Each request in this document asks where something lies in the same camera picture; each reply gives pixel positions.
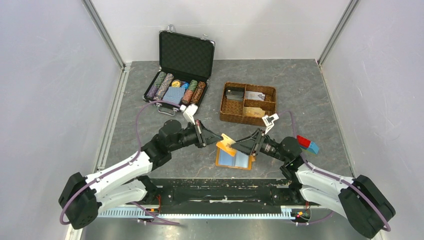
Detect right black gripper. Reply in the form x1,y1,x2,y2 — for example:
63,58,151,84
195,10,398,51
230,128,288,163

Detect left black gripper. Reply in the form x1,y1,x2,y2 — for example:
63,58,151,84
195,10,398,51
168,119,223,152

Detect orange gold card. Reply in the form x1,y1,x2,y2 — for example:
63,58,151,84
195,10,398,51
243,106,266,118
216,133,237,157

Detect orange card holder wallet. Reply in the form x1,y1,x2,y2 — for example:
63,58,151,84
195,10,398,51
215,148,256,170

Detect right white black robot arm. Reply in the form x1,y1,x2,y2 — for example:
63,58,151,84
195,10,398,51
231,129,396,239

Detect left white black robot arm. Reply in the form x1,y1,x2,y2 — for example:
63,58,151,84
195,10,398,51
58,120,223,230

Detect black card deck box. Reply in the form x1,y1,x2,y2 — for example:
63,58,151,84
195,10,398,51
225,86,245,101

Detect blue playing card deck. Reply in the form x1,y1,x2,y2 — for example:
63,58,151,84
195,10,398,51
162,86,186,105

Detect woven brown basket tray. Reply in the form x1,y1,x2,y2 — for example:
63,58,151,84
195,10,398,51
219,82,277,127

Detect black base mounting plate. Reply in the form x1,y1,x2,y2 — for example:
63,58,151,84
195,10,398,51
138,178,307,215

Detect brown black chip stack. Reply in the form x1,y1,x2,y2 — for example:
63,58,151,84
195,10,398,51
190,81,207,104

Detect green orange chip stack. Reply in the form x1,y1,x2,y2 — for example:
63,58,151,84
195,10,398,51
181,80,198,104

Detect red blue toy block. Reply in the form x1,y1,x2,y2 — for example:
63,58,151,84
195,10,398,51
296,135,320,155

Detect yellow blue loose chips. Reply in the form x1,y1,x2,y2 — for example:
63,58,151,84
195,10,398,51
171,79,189,90

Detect pink grey chip stack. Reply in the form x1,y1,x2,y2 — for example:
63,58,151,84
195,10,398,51
153,73,174,101

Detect purple green chip stack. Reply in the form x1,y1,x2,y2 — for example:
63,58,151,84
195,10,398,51
146,71,167,99

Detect black poker chip case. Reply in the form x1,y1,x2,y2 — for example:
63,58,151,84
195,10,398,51
143,25,215,116

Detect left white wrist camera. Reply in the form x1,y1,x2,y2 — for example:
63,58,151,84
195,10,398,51
179,104,198,125

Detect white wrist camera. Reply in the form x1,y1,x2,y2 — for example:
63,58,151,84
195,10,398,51
262,113,279,135
179,104,198,125

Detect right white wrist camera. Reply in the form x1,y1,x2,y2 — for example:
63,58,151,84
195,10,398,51
262,113,279,135

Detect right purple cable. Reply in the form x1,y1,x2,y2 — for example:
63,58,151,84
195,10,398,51
277,110,392,233

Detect purple cable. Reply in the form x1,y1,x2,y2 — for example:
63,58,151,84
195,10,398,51
277,110,392,233
59,100,182,226

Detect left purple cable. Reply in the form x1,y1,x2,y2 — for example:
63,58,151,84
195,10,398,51
59,100,182,226

